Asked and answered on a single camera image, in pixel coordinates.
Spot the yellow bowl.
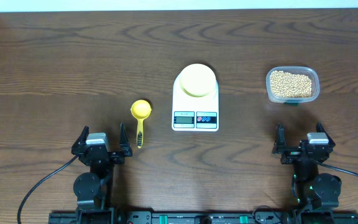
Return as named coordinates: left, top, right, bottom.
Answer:
left=179, top=63, right=217, bottom=97

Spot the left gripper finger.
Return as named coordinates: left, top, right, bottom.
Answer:
left=75, top=126, right=89, bottom=146
left=119, top=123, right=130, bottom=152

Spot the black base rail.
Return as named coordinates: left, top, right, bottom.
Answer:
left=48, top=210, right=358, bottom=224

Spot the pile of soybeans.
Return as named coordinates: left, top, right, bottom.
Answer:
left=269, top=71, right=312, bottom=98

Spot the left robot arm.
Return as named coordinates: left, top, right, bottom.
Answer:
left=71, top=123, right=132, bottom=223

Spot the clear plastic container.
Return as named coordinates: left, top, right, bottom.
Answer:
left=266, top=66, right=320, bottom=104

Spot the white digital kitchen scale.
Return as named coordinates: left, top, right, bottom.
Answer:
left=172, top=73, right=219, bottom=132

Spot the yellow measuring scoop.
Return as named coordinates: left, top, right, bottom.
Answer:
left=131, top=100, right=152, bottom=148

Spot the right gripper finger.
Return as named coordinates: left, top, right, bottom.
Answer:
left=274, top=124, right=286, bottom=150
left=316, top=122, right=334, bottom=145

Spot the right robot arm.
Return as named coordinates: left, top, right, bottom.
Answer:
left=272, top=123, right=342, bottom=224

